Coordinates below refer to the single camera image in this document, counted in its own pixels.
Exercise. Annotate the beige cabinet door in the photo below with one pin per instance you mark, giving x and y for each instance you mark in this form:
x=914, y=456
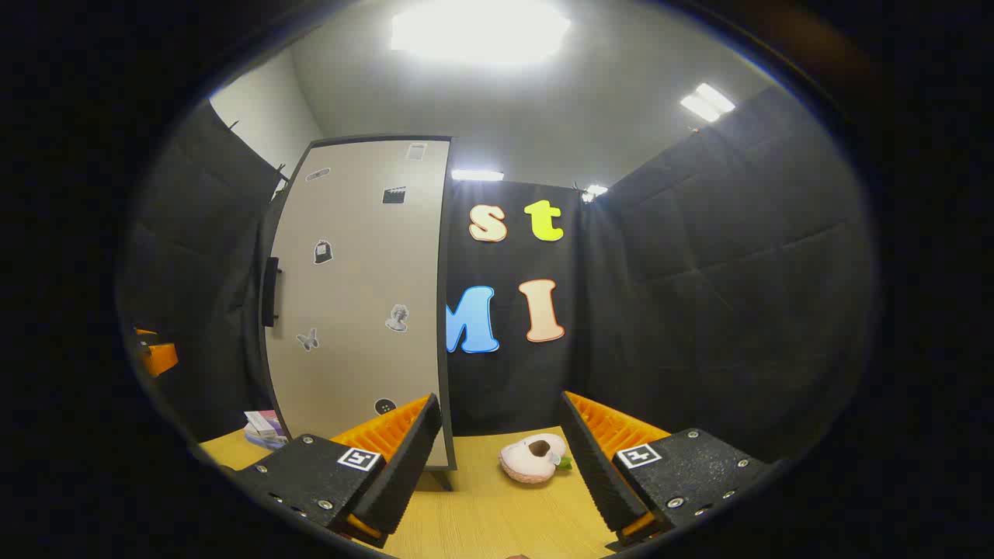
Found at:
x=357, y=272

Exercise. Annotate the blue book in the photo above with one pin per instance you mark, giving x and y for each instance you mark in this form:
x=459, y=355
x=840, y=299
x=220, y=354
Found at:
x=268, y=442

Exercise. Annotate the ceiling light panel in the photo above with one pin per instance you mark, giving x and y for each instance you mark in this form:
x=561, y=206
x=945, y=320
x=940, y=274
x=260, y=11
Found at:
x=707, y=101
x=594, y=191
x=481, y=31
x=477, y=175

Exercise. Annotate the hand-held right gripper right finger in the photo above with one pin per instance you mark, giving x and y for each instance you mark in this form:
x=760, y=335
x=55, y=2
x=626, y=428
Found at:
x=598, y=473

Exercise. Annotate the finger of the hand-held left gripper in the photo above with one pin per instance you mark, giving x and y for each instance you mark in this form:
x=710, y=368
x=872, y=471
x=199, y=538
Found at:
x=161, y=359

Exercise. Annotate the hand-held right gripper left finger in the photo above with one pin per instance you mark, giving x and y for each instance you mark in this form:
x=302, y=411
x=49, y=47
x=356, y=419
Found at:
x=408, y=466

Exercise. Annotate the black backdrop cloth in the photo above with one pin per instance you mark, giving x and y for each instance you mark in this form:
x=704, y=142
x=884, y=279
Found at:
x=738, y=295

